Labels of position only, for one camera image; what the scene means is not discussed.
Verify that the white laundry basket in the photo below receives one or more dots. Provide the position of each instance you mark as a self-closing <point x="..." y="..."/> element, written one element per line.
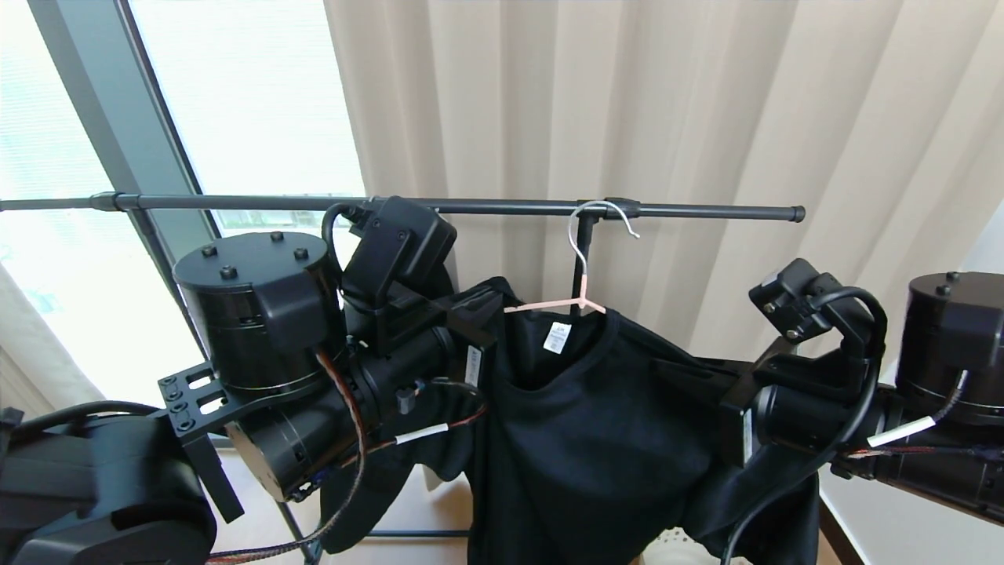
<point x="678" y="549"/>

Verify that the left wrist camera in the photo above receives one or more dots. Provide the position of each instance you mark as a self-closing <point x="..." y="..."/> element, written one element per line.
<point x="400" y="243"/>

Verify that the pink clothes hanger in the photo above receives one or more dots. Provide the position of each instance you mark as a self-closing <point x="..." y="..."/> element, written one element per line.
<point x="583" y="282"/>

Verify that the beige curtain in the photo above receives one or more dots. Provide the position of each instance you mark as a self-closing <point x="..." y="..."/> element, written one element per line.
<point x="667" y="94"/>
<point x="35" y="361"/>

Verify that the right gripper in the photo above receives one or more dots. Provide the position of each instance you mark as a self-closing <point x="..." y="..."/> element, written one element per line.
<point x="792" y="416"/>

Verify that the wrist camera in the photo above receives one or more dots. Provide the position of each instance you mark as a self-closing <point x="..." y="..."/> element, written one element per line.
<point x="400" y="243"/>
<point x="800" y="306"/>

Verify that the black garment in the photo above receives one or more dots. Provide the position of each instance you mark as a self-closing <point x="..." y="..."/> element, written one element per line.
<point x="596" y="439"/>

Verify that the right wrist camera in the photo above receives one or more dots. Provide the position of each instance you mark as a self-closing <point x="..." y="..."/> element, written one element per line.
<point x="800" y="306"/>

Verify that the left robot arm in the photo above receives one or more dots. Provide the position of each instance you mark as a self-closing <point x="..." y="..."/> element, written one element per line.
<point x="251" y="314"/>

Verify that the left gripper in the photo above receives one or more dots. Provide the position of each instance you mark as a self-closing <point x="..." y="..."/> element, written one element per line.
<point x="416" y="373"/>

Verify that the black shorts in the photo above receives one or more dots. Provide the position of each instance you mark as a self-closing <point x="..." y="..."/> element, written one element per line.
<point x="361" y="502"/>

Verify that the black clothes rack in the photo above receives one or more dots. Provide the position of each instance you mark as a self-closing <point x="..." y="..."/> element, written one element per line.
<point x="706" y="212"/>

